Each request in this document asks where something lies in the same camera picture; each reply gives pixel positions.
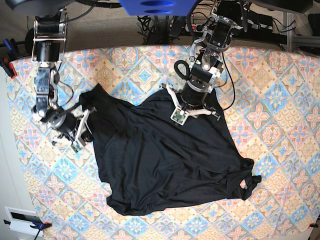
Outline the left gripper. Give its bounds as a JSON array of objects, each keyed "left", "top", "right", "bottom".
[{"left": 165, "top": 60, "right": 221, "bottom": 125}]

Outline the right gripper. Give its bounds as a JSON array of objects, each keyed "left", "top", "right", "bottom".
[{"left": 45, "top": 107, "right": 97, "bottom": 153}]

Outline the black t-shirt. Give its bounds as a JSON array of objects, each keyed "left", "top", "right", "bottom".
[{"left": 79, "top": 85, "right": 262, "bottom": 216}]

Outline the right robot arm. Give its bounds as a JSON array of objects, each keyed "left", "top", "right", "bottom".
[{"left": 31, "top": 10, "right": 96, "bottom": 153}]

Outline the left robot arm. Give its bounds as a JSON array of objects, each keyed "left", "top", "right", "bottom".
[{"left": 165, "top": 13, "right": 237, "bottom": 126}]

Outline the patterned colourful tablecloth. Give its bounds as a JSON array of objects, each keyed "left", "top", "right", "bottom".
[{"left": 0, "top": 47, "right": 320, "bottom": 240}]

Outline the white power strip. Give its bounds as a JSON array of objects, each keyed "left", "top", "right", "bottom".
[{"left": 184, "top": 23, "right": 202, "bottom": 33}]

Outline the blue clamp bottom left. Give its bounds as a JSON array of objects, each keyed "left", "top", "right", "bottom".
[{"left": 3, "top": 219, "right": 52, "bottom": 232}]

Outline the red blue clamp top left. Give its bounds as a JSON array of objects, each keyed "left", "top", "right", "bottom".
[{"left": 0, "top": 38, "right": 20, "bottom": 79}]

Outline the black clamp bottom right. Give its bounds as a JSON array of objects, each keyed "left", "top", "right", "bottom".
[{"left": 309, "top": 222, "right": 319, "bottom": 228}]

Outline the white wall vent box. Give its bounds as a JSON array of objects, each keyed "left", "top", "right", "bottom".
[{"left": 4, "top": 206, "right": 42, "bottom": 238}]

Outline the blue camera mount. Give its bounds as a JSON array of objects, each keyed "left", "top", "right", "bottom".
[{"left": 119, "top": 0, "right": 196, "bottom": 16}]

